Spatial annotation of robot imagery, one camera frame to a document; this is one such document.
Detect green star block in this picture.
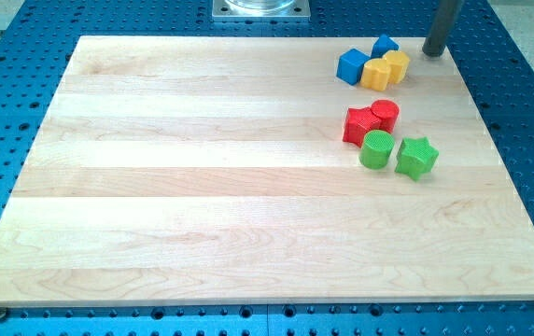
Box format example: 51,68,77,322
395,137,439,181

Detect yellow hexagon block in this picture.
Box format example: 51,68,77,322
383,50,410,84

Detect yellow heart block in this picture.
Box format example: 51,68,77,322
359,58,391,91

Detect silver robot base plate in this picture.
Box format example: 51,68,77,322
211,0,311,21

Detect blue cube block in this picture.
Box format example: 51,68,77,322
336,49,371,85

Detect blue block rear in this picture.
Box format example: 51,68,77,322
371,34,400,58

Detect light wooden board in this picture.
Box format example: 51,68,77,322
0,35,534,307

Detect red cylinder block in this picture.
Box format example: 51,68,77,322
371,99,400,133

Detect green cylinder block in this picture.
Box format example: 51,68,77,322
359,130,395,170

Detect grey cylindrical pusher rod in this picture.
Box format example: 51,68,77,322
422,0,465,58

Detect red star block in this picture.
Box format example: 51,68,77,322
342,106,382,147

